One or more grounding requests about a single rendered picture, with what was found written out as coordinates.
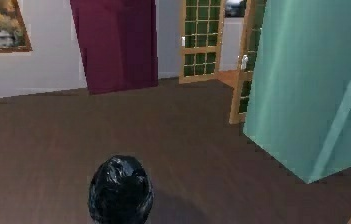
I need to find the black bin bag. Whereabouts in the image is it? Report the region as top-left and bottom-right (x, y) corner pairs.
(88, 154), (155, 224)

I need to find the wooden glass-paned door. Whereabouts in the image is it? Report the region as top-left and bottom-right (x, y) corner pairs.
(228, 0), (268, 125)
(178, 0), (227, 85)

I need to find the framed landscape picture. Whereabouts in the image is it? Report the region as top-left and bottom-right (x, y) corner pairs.
(0, 0), (33, 55)

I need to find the dark red cupboard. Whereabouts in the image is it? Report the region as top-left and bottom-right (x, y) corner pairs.
(69, 0), (159, 95)

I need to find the teal green cupboard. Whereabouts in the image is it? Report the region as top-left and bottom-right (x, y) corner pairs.
(242, 0), (351, 185)

